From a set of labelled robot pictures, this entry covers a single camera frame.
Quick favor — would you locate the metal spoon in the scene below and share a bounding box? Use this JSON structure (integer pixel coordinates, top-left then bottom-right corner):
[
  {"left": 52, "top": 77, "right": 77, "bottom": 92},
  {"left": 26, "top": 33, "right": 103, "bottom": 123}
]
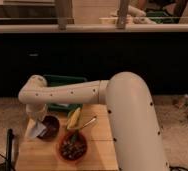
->
[{"left": 77, "top": 116, "right": 97, "bottom": 131}]

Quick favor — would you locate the green tray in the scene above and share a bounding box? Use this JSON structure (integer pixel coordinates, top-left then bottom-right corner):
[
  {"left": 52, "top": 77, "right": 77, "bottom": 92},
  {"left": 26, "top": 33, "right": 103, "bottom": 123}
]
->
[{"left": 42, "top": 74, "right": 88, "bottom": 114}]

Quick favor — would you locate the dark purple bowl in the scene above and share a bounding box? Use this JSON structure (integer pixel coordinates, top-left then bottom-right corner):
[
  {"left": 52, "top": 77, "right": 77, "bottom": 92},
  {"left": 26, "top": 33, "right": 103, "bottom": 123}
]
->
[{"left": 38, "top": 115, "right": 60, "bottom": 140}]

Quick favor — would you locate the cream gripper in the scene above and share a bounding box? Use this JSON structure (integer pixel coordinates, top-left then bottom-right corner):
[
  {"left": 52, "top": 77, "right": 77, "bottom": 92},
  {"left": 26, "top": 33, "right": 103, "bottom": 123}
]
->
[{"left": 26, "top": 104, "right": 47, "bottom": 121}]

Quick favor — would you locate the white towel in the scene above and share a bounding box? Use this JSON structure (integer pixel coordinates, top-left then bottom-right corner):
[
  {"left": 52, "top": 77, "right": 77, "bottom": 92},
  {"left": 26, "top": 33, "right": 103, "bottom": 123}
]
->
[{"left": 26, "top": 121, "right": 46, "bottom": 139}]

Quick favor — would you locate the black stand pole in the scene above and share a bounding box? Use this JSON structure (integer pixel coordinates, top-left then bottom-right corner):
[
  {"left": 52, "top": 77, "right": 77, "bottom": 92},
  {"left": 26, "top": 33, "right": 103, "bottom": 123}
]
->
[{"left": 5, "top": 129, "right": 14, "bottom": 171}]

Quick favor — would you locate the orange bowl with food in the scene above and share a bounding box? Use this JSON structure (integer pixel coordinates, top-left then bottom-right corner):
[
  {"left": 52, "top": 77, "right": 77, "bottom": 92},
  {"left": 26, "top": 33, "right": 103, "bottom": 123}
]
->
[{"left": 56, "top": 131, "right": 88, "bottom": 164}]

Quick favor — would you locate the wooden cutting board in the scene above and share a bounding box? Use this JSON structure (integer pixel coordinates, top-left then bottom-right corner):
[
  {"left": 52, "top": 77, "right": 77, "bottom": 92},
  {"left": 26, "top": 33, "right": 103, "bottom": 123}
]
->
[{"left": 15, "top": 105, "right": 118, "bottom": 171}]

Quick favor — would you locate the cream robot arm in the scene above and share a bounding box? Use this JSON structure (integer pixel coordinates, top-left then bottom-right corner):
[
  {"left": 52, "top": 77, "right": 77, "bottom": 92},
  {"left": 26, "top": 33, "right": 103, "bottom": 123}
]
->
[{"left": 18, "top": 72, "right": 169, "bottom": 171}]

